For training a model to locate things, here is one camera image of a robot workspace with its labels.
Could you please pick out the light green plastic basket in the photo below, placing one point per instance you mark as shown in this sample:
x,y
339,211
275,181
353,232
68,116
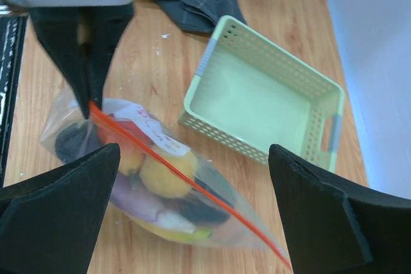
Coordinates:
x,y
249,93

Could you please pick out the clear zip top bag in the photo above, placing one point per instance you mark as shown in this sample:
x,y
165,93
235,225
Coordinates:
x,y
69,136

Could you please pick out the dark fake avocado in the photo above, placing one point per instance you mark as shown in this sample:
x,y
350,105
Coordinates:
x,y
199,209

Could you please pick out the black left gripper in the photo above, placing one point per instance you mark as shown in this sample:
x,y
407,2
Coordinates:
x,y
57,31

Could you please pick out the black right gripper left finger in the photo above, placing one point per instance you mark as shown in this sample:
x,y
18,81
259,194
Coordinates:
x,y
50,222

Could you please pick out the purple fake eggplant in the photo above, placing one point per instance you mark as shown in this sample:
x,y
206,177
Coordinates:
x,y
135,200

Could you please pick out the yellow fake banana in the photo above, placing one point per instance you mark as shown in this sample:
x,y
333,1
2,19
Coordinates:
x,y
200,234

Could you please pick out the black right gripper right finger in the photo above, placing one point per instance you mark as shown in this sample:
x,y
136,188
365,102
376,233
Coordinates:
x,y
333,225

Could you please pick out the orange fake peach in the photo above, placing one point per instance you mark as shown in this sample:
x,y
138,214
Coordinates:
x,y
132,157

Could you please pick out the yellow fake orange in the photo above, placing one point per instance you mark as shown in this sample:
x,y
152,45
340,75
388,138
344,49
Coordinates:
x,y
160,180

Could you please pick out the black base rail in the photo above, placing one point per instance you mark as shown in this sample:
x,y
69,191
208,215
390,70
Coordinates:
x,y
13,30

